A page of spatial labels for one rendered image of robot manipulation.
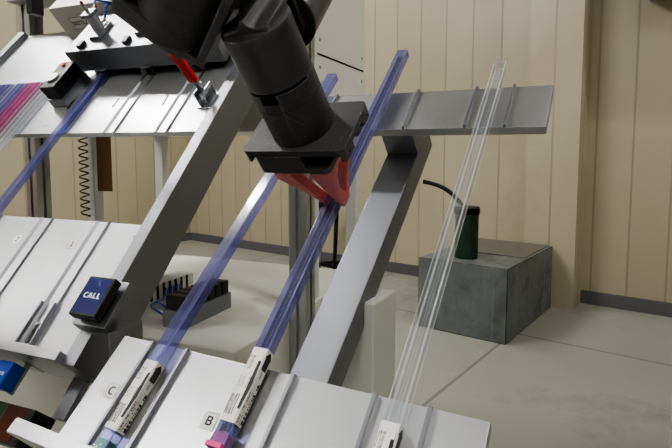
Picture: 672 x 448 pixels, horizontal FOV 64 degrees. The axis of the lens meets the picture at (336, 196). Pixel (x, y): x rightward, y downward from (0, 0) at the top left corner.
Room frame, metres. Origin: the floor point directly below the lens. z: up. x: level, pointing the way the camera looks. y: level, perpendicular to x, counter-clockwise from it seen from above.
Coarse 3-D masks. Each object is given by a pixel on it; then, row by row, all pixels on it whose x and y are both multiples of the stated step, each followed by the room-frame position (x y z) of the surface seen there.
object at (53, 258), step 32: (0, 224) 0.82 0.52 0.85; (32, 224) 0.79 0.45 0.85; (64, 224) 0.77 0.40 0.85; (96, 224) 0.75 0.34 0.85; (128, 224) 0.73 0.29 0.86; (0, 256) 0.76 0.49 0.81; (32, 256) 0.74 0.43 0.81; (64, 256) 0.73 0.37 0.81; (96, 256) 0.71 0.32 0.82; (0, 288) 0.72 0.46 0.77; (32, 288) 0.70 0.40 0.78; (64, 288) 0.68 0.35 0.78; (0, 320) 0.68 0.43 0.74; (32, 320) 0.65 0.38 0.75; (64, 320) 0.64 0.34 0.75; (64, 352) 0.61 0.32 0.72
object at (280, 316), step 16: (400, 64) 0.67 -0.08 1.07; (384, 80) 0.66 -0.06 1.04; (384, 96) 0.63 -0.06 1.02; (368, 128) 0.59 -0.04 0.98; (368, 144) 0.59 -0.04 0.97; (352, 160) 0.56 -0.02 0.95; (352, 176) 0.55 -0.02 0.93; (336, 208) 0.52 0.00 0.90; (320, 224) 0.50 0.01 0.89; (320, 240) 0.49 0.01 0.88; (304, 256) 0.48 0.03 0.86; (304, 272) 0.46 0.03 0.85; (288, 288) 0.45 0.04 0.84; (288, 304) 0.44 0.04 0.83; (272, 320) 0.43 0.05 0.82; (288, 320) 0.44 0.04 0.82; (272, 336) 0.42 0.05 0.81; (272, 352) 0.42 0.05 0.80; (224, 432) 0.37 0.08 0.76
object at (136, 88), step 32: (64, 32) 1.25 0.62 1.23; (32, 64) 1.18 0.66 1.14; (224, 64) 0.95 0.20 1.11; (96, 96) 1.01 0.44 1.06; (128, 96) 0.97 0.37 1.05; (160, 96) 0.94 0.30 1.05; (192, 96) 0.91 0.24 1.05; (32, 128) 0.99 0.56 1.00; (96, 128) 0.93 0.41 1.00; (128, 128) 0.90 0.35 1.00; (160, 128) 0.87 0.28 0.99; (192, 128) 0.85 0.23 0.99
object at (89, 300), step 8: (96, 280) 0.61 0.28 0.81; (104, 280) 0.61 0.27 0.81; (112, 280) 0.61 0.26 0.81; (88, 288) 0.61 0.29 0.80; (96, 288) 0.60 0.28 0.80; (104, 288) 0.60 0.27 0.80; (80, 296) 0.60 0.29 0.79; (88, 296) 0.60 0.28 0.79; (96, 296) 0.60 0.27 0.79; (80, 304) 0.59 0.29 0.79; (88, 304) 0.59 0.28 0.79; (96, 304) 0.59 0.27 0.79; (80, 312) 0.59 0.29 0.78; (88, 312) 0.58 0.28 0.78
